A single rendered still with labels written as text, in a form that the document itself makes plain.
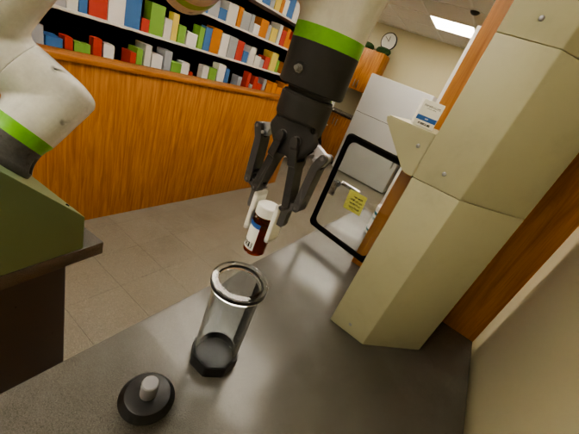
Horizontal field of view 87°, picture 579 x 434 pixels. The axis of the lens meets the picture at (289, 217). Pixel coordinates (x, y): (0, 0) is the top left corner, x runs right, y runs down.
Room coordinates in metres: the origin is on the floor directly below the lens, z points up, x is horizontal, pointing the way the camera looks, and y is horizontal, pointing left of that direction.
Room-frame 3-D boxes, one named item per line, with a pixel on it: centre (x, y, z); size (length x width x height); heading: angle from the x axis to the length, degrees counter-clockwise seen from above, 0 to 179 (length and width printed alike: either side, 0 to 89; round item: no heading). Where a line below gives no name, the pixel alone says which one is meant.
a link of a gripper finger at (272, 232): (0.44, 0.02, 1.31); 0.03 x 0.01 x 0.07; 156
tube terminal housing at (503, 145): (0.80, -0.40, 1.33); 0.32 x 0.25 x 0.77; 155
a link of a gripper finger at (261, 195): (0.46, 0.06, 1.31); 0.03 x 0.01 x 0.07; 156
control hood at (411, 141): (0.88, -0.24, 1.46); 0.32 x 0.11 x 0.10; 155
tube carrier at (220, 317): (0.45, 0.04, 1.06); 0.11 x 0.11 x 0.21
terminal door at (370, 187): (1.08, -0.21, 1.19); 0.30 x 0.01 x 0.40; 57
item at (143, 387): (0.31, 0.11, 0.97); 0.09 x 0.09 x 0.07
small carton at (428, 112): (0.83, -0.22, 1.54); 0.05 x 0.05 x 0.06; 84
